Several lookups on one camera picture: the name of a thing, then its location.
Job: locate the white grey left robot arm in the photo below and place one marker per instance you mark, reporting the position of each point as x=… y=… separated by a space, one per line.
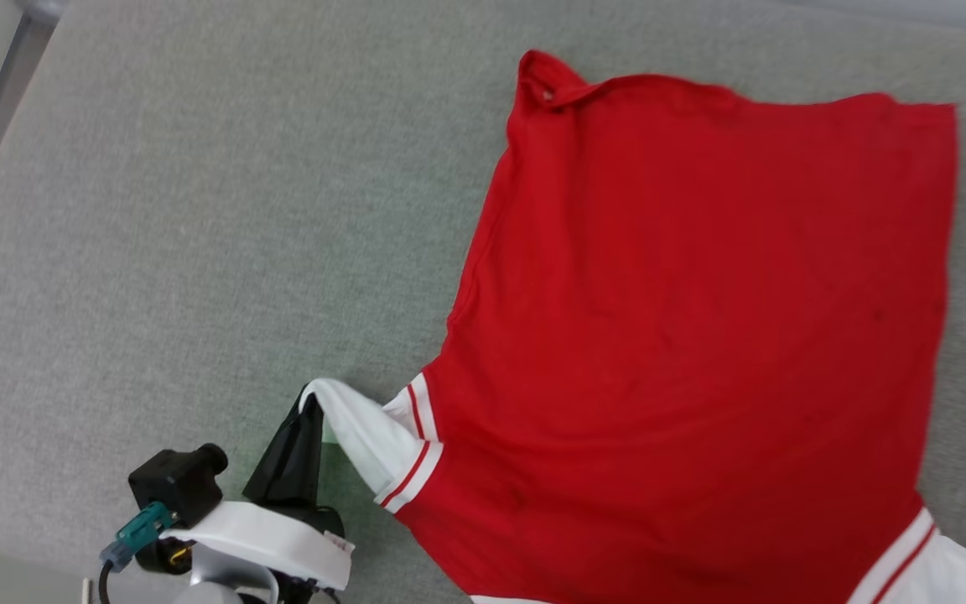
x=215 y=587

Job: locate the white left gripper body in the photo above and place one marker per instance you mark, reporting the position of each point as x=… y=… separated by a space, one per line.
x=265 y=537

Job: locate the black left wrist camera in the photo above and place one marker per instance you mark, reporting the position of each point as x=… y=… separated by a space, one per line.
x=177 y=482

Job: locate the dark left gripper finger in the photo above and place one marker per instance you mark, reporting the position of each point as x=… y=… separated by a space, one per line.
x=282 y=470
x=318 y=470

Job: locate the red and white garment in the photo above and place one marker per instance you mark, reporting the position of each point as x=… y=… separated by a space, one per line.
x=701 y=335

